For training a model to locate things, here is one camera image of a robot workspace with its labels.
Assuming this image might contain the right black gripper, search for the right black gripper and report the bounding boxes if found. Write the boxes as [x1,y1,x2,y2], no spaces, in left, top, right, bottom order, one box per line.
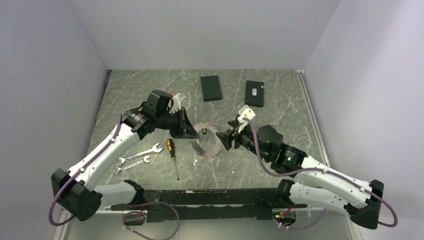
[216,119,270,162]

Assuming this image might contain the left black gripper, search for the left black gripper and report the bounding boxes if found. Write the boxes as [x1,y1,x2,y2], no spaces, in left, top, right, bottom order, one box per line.
[155,107,200,140]

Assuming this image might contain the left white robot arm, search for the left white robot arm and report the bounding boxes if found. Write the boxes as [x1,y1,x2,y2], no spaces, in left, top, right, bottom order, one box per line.
[49,89,199,226]

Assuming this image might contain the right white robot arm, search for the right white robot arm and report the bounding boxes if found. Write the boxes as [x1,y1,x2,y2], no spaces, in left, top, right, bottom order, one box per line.
[215,120,384,230]

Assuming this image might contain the black yellow screwdriver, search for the black yellow screwdriver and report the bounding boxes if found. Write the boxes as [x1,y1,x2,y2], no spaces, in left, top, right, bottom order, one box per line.
[166,138,180,181]

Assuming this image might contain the upper silver wrench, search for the upper silver wrench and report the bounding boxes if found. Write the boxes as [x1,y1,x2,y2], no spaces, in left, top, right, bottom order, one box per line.
[117,143,164,167]

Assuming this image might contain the silver wrench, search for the silver wrench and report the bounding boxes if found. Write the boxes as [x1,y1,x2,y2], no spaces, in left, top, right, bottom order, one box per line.
[117,143,164,167]
[112,155,151,176]

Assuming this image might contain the plain black box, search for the plain black box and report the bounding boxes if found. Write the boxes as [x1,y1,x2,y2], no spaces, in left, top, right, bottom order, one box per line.
[200,75,223,102]

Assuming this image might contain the black box with label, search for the black box with label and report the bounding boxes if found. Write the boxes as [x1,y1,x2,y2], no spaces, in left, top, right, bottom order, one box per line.
[244,80,265,108]

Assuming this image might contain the lower silver wrench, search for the lower silver wrench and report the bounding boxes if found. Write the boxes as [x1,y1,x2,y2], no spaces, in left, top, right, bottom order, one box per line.
[112,155,151,176]

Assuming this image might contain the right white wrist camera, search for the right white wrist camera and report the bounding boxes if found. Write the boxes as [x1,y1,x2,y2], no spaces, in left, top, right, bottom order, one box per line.
[236,104,256,134]

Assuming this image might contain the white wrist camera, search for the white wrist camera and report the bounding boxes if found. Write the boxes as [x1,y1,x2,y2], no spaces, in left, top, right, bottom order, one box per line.
[236,104,256,134]
[169,92,186,114]

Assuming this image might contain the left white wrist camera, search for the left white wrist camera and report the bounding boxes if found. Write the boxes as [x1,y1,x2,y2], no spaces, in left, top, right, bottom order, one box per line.
[169,92,186,114]

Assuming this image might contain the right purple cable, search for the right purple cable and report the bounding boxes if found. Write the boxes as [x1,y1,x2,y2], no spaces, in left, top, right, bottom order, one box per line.
[242,117,398,231]

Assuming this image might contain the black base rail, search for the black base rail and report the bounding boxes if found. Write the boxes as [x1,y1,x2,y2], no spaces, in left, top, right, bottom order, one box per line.
[111,187,306,223]

